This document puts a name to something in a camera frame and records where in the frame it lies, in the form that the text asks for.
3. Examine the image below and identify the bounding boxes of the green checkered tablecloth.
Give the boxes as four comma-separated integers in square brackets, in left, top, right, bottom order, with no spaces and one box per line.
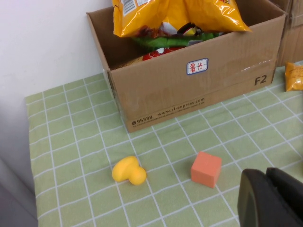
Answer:
[25,60,303,227]

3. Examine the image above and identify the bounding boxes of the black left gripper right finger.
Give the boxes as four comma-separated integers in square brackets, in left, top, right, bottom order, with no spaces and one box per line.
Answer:
[265,167,303,219]

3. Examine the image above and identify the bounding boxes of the cardboard box with biscuit label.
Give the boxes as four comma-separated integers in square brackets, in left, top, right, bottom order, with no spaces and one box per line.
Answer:
[271,0,303,68]

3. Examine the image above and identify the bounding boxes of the green snack bag with barcode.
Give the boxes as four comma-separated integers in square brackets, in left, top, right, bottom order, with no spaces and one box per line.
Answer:
[131,31,222,49]

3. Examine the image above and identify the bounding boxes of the red chips bag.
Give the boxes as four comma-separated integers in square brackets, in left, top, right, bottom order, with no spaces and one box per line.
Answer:
[113,46,187,70]

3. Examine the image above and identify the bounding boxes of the yellow rubber duck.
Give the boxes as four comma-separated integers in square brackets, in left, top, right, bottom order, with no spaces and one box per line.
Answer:
[111,155,147,186]

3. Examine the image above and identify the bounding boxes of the cardboard box marked F2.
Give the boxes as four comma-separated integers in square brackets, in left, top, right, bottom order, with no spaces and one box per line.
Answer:
[86,0,287,134]

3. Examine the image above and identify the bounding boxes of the large yellow chips bag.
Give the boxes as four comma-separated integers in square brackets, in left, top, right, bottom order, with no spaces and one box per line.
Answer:
[111,0,252,38]

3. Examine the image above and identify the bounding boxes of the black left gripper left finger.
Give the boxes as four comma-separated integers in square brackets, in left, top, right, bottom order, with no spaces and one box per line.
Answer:
[237,168,303,227]

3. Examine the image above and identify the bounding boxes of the yellow biscuit snack pack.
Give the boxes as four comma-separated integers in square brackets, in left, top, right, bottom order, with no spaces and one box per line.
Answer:
[285,61,303,92]

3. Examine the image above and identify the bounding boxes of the orange foam cube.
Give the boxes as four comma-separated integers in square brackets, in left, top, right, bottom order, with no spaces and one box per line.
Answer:
[190,151,223,189]

